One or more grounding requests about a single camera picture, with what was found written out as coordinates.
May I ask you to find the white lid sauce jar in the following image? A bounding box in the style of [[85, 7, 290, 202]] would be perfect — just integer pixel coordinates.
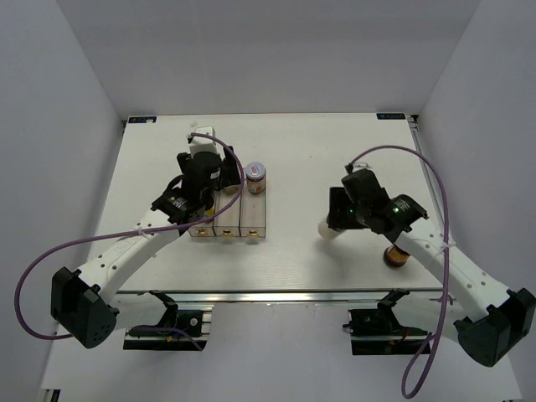
[[245, 162, 266, 193]]

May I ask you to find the black grinder white bottle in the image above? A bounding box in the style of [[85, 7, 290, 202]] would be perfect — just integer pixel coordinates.
[[317, 219, 345, 240]]

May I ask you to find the black lid spice jar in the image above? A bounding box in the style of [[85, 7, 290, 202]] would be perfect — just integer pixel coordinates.
[[222, 186, 239, 196]]

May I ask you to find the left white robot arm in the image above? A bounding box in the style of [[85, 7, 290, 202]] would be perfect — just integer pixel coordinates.
[[51, 134, 245, 348]]

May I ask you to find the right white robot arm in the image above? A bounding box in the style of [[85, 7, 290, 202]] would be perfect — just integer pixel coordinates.
[[318, 168, 535, 368]]

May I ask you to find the middle clear organizer bin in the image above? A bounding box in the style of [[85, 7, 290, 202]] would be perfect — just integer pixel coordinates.
[[214, 191, 241, 238]]

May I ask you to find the clear organizer bin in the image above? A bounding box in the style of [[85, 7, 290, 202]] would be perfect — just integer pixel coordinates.
[[214, 191, 241, 238], [188, 206, 215, 238], [240, 177, 266, 239]]

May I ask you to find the right clear organizer bin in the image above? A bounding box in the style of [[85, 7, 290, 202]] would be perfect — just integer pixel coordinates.
[[240, 177, 266, 239]]

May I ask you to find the left clear organizer bin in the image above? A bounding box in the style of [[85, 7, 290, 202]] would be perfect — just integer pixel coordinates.
[[188, 206, 215, 238]]

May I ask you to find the red lid brown jar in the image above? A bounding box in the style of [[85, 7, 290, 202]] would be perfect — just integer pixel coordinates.
[[383, 245, 410, 268]]

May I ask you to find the right blue table label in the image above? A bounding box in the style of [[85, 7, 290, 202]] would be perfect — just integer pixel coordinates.
[[376, 112, 406, 120]]

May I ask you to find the blue table label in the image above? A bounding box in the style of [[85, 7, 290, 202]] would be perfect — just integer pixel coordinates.
[[376, 112, 406, 120], [127, 116, 157, 124]]

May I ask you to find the left blue table label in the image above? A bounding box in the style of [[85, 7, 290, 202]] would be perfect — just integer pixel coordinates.
[[127, 116, 157, 124]]

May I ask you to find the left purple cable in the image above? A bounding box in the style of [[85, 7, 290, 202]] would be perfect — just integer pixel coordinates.
[[14, 132, 246, 339]]

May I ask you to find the purple cable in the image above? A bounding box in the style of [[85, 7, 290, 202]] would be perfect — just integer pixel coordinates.
[[14, 132, 246, 339], [346, 145, 452, 399]]

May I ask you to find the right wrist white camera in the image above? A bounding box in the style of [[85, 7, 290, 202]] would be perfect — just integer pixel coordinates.
[[345, 162, 373, 174]]

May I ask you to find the wrist white camera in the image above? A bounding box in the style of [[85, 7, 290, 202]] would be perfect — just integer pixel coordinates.
[[187, 126, 219, 157], [345, 162, 373, 174]]

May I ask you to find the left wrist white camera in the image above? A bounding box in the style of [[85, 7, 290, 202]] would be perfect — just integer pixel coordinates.
[[187, 126, 219, 157]]

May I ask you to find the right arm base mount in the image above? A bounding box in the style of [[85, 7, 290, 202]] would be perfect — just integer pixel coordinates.
[[342, 289, 428, 356]]

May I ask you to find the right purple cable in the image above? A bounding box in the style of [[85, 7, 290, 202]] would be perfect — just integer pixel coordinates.
[[346, 145, 452, 399]]

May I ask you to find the aluminium table front rail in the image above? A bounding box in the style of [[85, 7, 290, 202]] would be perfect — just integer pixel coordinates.
[[116, 289, 449, 304]]

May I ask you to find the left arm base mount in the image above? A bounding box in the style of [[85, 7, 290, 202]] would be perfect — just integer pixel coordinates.
[[115, 291, 213, 352]]

